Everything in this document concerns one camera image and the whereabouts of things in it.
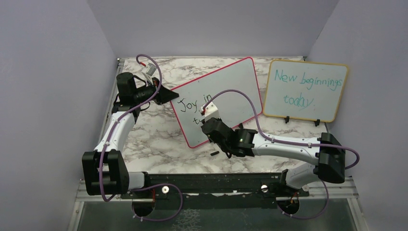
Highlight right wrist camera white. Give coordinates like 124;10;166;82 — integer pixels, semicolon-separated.
200;102;221;124

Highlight yellow framed written whiteboard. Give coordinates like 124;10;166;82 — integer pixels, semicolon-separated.
263;60;349;123

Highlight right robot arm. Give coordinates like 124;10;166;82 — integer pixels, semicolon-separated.
201;118;345;197

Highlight red framed whiteboard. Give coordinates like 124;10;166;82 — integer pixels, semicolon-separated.
170;57;262;148

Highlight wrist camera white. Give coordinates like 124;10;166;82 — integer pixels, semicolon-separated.
140;63;157;85
200;102;221;124

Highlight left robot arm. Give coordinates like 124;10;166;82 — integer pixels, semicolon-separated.
82;72;179;202

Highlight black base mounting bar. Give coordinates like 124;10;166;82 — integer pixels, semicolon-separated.
88;170;342;208

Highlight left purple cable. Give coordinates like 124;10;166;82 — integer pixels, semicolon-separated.
98;53;184;224

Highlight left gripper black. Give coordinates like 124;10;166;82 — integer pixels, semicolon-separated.
134;77;179;105

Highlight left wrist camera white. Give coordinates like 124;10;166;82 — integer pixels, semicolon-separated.
140;63;157;85

